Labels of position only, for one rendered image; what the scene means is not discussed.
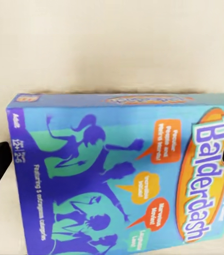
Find board game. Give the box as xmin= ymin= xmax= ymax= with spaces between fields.
xmin=6 ymin=93 xmax=224 ymax=255

